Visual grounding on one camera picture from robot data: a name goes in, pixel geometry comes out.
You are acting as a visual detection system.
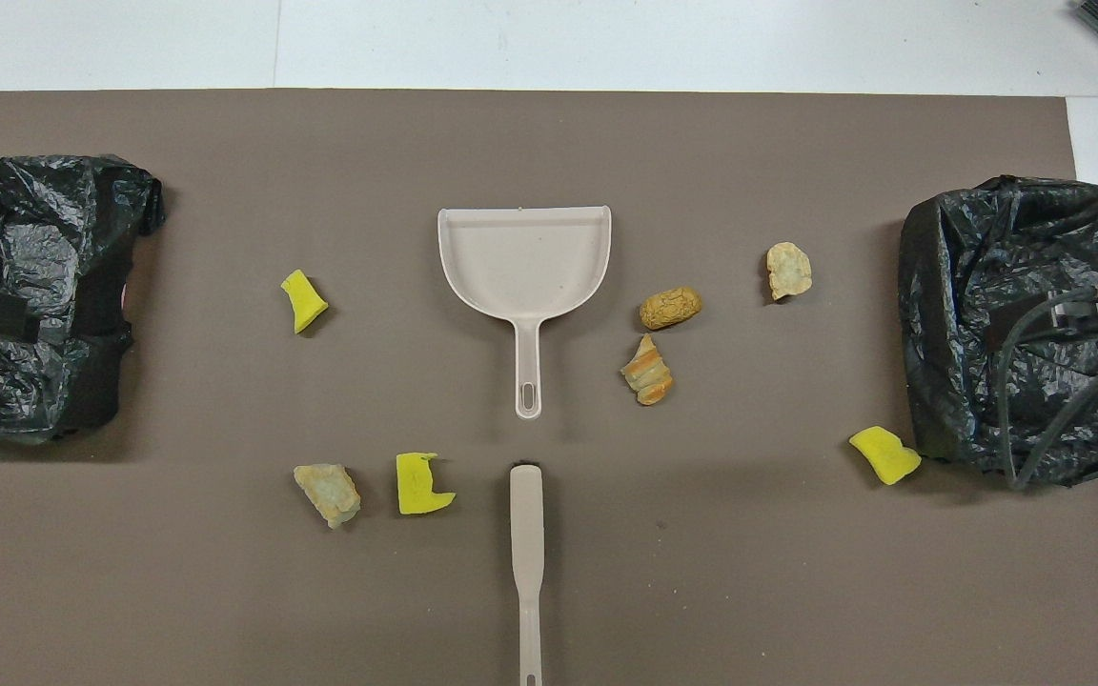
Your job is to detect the pale chip piece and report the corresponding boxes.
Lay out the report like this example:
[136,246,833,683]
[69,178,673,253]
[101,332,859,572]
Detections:
[765,241,813,302]

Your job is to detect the small yellow sponge wedge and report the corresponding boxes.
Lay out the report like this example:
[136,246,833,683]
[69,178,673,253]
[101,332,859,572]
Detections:
[280,269,330,335]

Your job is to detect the orange striped croissant piece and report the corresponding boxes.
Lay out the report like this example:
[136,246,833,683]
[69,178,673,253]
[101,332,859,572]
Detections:
[620,333,675,407]

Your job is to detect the notched yellow sponge piece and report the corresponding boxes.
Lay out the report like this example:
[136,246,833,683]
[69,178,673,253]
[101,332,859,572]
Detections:
[396,452,458,516]

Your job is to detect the pale beige foam chunk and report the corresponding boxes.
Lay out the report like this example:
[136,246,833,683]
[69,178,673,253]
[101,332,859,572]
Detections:
[293,463,362,530]

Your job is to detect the brown bread roll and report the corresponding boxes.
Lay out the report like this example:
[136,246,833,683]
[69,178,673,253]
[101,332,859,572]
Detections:
[639,287,703,332]

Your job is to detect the black bag lined bin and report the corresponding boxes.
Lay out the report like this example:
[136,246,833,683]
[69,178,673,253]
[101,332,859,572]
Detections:
[0,154,167,446]
[898,174,1098,489]

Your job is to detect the rounded yellow sponge piece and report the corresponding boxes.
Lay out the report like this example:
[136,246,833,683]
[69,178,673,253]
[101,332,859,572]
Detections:
[848,425,923,487]

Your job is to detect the beige plastic dustpan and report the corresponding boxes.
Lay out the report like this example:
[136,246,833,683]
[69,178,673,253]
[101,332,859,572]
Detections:
[437,205,613,421]

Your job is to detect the beige hand brush black bristles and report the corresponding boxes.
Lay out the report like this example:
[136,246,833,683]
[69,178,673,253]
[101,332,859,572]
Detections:
[509,463,546,686]

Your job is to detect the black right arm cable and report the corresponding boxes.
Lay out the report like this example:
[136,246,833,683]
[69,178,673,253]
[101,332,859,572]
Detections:
[995,286,1098,492]

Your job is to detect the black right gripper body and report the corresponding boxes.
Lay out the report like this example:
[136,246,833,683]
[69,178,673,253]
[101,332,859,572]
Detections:
[986,293,1098,352]

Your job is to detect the brown table mat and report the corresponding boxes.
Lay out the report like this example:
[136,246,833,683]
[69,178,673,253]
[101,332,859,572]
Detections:
[0,90,1098,686]

